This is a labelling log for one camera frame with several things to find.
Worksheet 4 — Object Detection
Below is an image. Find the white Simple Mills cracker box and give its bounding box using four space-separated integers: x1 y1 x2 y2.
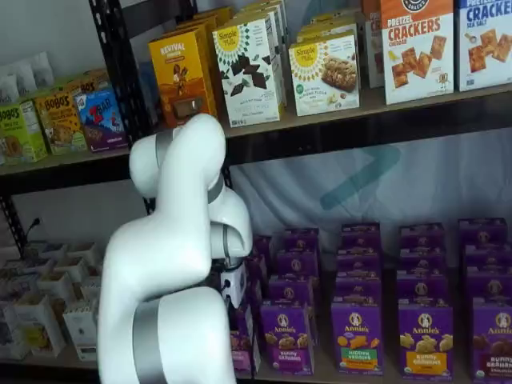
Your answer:
211 18 281 128
234 0 288 111

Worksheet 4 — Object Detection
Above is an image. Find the white snack bag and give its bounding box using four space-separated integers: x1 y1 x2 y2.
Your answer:
0 302 31 360

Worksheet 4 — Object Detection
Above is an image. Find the blue Z Bar box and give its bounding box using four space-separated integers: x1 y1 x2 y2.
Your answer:
75 87 128 154

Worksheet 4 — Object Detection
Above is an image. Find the purple box with violet patch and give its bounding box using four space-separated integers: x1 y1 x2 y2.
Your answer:
260 302 316 376

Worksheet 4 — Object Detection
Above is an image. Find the green Bobo's snack box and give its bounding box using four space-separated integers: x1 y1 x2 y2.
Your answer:
0 99 48 166

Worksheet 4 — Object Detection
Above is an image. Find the blue pretzel crackers box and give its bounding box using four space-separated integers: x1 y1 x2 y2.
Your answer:
458 0 512 92

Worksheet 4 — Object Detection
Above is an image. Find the white cartons lower left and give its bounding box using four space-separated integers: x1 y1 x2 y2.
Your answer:
14 294 67 357

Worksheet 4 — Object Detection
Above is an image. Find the orange Bobo's snack box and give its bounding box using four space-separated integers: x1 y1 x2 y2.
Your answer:
67 70 113 95
34 90 88 156

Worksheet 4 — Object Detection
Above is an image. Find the purple box with yellow patch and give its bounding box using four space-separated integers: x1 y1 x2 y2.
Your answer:
398 303 454 379

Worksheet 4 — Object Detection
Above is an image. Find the purple box with pink patch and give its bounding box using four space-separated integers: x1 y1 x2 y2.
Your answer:
230 306 262 377

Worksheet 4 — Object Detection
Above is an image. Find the orange Revival snack box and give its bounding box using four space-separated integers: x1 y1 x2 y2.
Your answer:
175 6 235 41
147 30 219 130

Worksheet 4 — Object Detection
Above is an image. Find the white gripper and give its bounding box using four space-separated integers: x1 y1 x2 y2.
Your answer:
218 266 248 310

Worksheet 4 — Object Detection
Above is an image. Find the white backdrop cloth teal logo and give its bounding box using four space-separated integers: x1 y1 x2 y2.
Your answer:
230 127 512 273

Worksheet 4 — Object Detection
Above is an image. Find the yellow Simple Mills bar box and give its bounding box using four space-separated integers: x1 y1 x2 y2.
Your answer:
296 14 359 43
288 34 361 117

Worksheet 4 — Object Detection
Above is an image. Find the purple box with green patch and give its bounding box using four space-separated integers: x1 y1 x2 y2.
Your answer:
330 302 384 376

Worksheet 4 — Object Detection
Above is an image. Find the black power plug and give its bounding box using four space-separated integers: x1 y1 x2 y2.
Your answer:
26 218 44 245

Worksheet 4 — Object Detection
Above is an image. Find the white snack box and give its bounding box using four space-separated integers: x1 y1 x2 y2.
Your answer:
62 306 100 361

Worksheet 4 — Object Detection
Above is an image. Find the white snack pouch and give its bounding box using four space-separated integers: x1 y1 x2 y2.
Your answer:
30 51 55 87
12 63 38 97
0 75 20 103

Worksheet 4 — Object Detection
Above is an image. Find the purple box with brown patch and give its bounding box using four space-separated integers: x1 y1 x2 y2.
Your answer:
471 299 512 381

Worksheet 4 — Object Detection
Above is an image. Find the purple Annie's snack box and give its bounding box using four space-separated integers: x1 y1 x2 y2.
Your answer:
336 247 381 279
398 223 446 251
396 271 449 307
267 275 319 309
282 228 320 253
276 250 320 279
251 234 274 259
463 244 512 273
239 279 263 317
466 270 512 302
246 255 268 283
399 247 448 275
458 218 508 247
334 275 383 305
341 222 381 251

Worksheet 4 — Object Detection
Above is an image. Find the orange pretzel crackers box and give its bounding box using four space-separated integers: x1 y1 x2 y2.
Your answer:
379 0 456 106
362 0 386 90

